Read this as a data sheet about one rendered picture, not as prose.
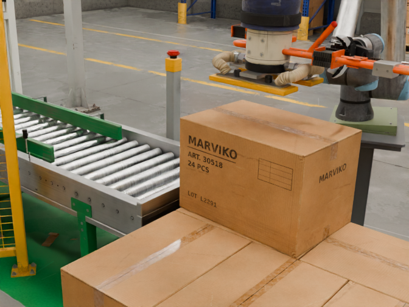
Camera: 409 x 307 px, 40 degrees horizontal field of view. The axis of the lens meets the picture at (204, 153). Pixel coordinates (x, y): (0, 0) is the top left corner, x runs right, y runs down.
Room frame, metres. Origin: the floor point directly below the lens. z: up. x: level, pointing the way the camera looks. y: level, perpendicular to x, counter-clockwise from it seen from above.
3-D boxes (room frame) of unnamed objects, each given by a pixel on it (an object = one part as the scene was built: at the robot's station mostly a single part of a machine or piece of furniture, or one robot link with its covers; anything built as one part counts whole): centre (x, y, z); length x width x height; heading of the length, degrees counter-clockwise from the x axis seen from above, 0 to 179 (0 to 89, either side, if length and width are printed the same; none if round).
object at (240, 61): (2.15, -0.23, 1.18); 0.34 x 0.25 x 0.06; 51
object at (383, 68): (1.86, -0.59, 1.23); 0.07 x 0.07 x 0.04; 51
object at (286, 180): (2.14, -0.25, 0.74); 0.60 x 0.40 x 0.40; 48
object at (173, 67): (3.11, 0.18, 0.50); 0.07 x 0.07 x 1.00; 51
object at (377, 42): (2.24, -0.63, 1.24); 0.12 x 0.09 x 0.10; 141
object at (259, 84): (2.08, -0.17, 1.14); 0.34 x 0.10 x 0.05; 51
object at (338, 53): (1.99, -0.43, 1.24); 0.10 x 0.08 x 0.06; 141
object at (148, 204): (2.36, 0.05, 0.58); 0.70 x 0.03 x 0.06; 141
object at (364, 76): (2.25, -0.63, 1.13); 0.12 x 0.09 x 0.12; 62
